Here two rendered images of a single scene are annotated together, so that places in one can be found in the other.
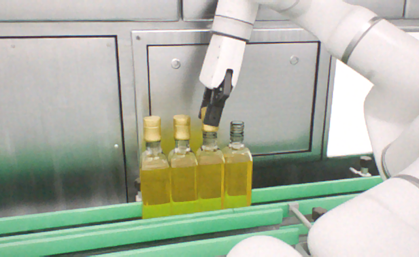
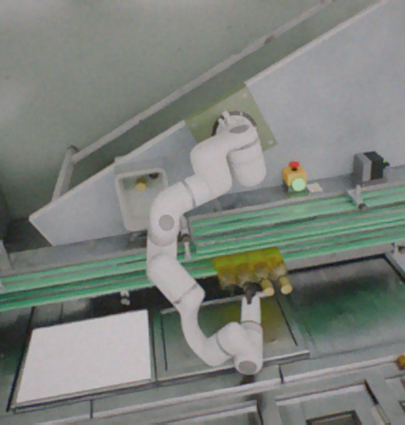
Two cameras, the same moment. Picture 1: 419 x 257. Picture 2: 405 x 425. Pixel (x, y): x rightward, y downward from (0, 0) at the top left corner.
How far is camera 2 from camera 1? 106 cm
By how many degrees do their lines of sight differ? 45
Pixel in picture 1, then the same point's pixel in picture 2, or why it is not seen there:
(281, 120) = not seen: hidden behind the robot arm
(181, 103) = (264, 322)
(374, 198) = (211, 192)
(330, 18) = (193, 327)
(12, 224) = (345, 247)
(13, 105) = (368, 312)
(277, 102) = not seen: hidden behind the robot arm
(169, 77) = (276, 333)
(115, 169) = (295, 291)
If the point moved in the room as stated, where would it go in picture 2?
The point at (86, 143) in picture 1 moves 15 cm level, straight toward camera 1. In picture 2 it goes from (318, 301) to (315, 267)
